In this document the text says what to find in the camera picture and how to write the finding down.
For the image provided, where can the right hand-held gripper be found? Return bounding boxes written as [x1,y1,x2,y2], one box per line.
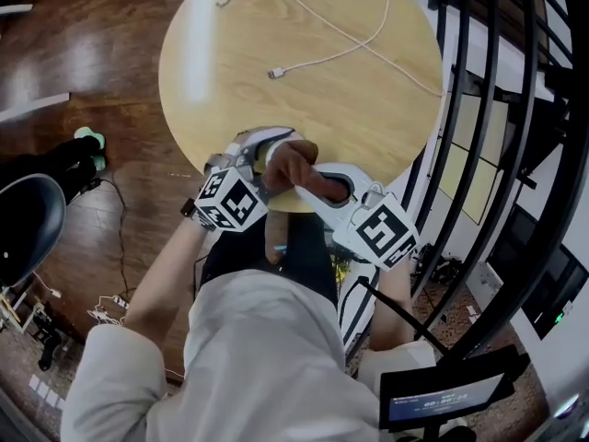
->
[293,162,422,273]

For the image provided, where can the black office chair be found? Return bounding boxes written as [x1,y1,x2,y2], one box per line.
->
[0,172,69,290]

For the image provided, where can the black floor cable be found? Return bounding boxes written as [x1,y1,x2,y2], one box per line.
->
[98,177,140,299]

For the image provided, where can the yellow sunflower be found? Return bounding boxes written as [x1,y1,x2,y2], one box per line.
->
[329,250,352,290]

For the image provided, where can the black tablet screen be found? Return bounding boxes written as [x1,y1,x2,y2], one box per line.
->
[376,344,531,433]

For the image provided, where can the person's left forearm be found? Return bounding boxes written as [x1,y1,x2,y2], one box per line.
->
[122,221,209,341]

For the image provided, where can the brown cloth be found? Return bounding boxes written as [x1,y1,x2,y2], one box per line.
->
[262,139,350,204]

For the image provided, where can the striped band wristwatch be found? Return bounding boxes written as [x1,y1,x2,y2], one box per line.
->
[179,196,218,233]

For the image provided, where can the round wooden table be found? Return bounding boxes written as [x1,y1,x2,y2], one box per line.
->
[157,0,446,215]

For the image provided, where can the white floor cable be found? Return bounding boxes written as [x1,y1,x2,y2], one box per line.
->
[31,272,64,299]

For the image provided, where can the white charging cable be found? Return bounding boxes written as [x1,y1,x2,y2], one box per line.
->
[214,0,446,99]

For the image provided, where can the person's right forearm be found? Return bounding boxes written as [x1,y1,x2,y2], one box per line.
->
[369,259,416,353]

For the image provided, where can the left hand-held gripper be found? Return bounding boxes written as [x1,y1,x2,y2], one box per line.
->
[192,125,296,234]

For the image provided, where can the person's black trousers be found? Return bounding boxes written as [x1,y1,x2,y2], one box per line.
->
[201,209,341,304]

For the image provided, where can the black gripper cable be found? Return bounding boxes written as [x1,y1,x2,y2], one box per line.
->
[356,276,450,356]

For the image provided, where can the person's white shirt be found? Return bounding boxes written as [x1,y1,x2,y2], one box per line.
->
[59,268,439,442]

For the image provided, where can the white desk foot bar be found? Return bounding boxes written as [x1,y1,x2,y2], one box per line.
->
[0,91,71,124]

